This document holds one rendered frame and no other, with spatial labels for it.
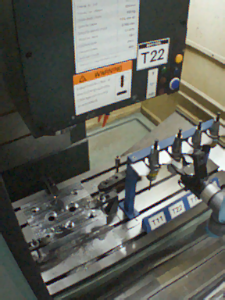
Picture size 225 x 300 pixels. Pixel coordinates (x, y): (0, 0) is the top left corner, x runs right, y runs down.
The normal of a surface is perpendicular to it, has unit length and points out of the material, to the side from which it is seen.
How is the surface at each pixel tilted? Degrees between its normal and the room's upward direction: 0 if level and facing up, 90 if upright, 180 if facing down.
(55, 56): 90
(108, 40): 90
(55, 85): 90
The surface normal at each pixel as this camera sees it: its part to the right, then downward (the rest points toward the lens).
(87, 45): 0.53, 0.58
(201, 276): 0.13, -0.78
